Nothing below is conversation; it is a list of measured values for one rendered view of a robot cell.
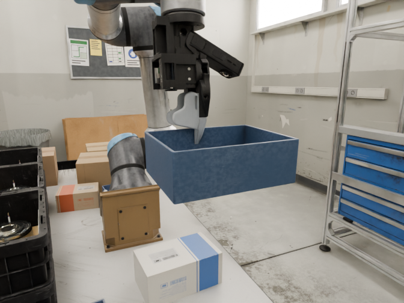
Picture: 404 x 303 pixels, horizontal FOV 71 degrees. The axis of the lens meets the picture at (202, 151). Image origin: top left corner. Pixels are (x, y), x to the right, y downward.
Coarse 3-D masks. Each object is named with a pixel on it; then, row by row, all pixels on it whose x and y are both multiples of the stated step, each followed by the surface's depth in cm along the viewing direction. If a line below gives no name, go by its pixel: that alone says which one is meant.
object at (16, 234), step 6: (6, 222) 74; (12, 222) 74; (18, 222) 74; (24, 222) 74; (18, 228) 71; (24, 228) 72; (30, 228) 72; (0, 234) 68; (6, 234) 68; (12, 234) 68; (18, 234) 68; (0, 240) 66; (6, 240) 66
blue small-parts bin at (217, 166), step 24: (168, 144) 50; (192, 144) 52; (216, 144) 54; (240, 144) 39; (264, 144) 40; (288, 144) 42; (168, 168) 37; (192, 168) 36; (216, 168) 38; (240, 168) 40; (264, 168) 41; (288, 168) 43; (168, 192) 38; (192, 192) 37; (216, 192) 39
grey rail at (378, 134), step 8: (336, 128) 193; (344, 128) 187; (352, 128) 181; (360, 128) 181; (368, 128) 181; (360, 136) 177; (368, 136) 172; (376, 136) 167; (384, 136) 163; (392, 136) 159; (400, 136) 155
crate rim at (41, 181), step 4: (24, 164) 102; (28, 164) 102; (32, 164) 103; (36, 164) 103; (40, 164) 102; (0, 168) 98; (4, 168) 99; (40, 168) 97; (40, 172) 93; (40, 176) 89; (40, 180) 89; (40, 184) 82; (28, 188) 79; (32, 188) 79; (36, 188) 79; (44, 188) 85; (0, 192) 76; (4, 192) 76; (8, 192) 76
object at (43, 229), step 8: (16, 192) 76; (24, 192) 77; (32, 192) 78; (40, 192) 76; (40, 200) 74; (40, 208) 67; (40, 216) 62; (40, 224) 59; (40, 232) 56; (16, 240) 53; (24, 240) 53; (32, 240) 53; (40, 240) 54; (48, 240) 56; (0, 248) 51; (8, 248) 52; (16, 248) 52; (24, 248) 53; (32, 248) 54; (40, 248) 55; (0, 256) 51; (8, 256) 52
